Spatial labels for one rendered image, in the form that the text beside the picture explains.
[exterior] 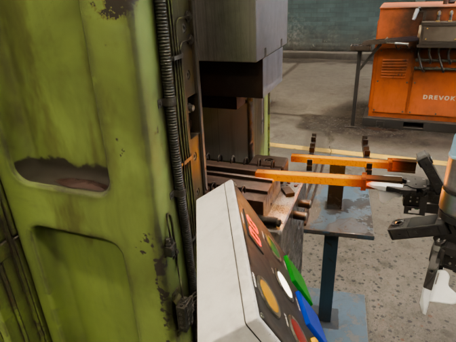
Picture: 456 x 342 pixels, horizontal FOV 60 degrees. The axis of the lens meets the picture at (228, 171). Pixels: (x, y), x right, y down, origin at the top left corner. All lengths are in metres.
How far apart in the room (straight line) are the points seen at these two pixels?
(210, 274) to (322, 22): 8.37
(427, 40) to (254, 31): 3.66
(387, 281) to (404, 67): 2.77
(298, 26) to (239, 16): 8.00
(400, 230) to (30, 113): 0.84
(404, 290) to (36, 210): 1.91
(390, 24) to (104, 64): 4.05
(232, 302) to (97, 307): 0.80
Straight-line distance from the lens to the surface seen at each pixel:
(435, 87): 4.73
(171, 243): 0.90
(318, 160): 1.51
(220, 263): 0.55
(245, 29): 0.91
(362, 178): 1.13
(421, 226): 0.85
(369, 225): 1.64
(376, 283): 2.41
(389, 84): 4.71
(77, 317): 1.33
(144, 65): 0.75
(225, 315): 0.48
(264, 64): 0.98
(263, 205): 1.10
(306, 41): 8.89
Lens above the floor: 1.53
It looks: 25 degrees down
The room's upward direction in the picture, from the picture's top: 3 degrees counter-clockwise
